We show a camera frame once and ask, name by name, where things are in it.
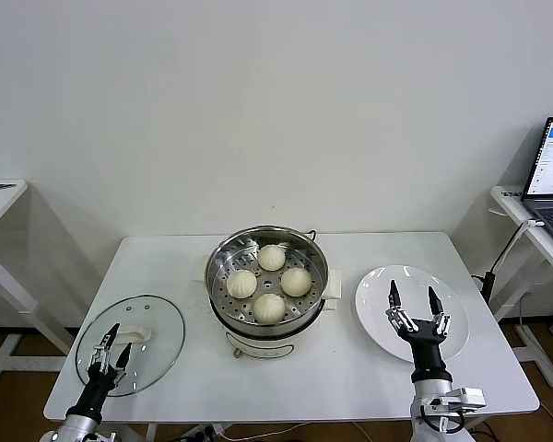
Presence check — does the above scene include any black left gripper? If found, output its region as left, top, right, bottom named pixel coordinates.
left=67, top=321, right=133, bottom=421

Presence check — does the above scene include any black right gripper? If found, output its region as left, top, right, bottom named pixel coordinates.
left=385, top=280, right=453, bottom=384

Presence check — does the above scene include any round glass pot lid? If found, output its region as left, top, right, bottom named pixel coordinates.
left=75, top=294, right=186, bottom=398

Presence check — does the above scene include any white steamed baozi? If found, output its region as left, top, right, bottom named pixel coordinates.
left=280, top=267, right=313, bottom=298
left=225, top=269, right=258, bottom=299
left=252, top=292, right=287, bottom=323
left=257, top=244, right=287, bottom=272

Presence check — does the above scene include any perforated steel steamer basket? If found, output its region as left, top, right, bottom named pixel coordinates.
left=206, top=224, right=329, bottom=326

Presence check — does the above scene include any stainless steel steamer pot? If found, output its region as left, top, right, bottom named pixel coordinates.
left=192, top=255, right=343, bottom=361

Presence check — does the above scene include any white round plate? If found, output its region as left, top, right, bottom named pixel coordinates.
left=354, top=264, right=471, bottom=366

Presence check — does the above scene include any white power strip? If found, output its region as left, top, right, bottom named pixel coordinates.
left=179, top=423, right=227, bottom=442

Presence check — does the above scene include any white side table with laptop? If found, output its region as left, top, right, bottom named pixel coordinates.
left=489, top=183, right=553, bottom=388

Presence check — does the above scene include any black laptop charger cable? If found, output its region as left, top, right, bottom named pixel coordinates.
left=470, top=219, right=546, bottom=305

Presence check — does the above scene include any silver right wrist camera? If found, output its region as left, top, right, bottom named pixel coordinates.
left=423, top=387, right=487, bottom=412

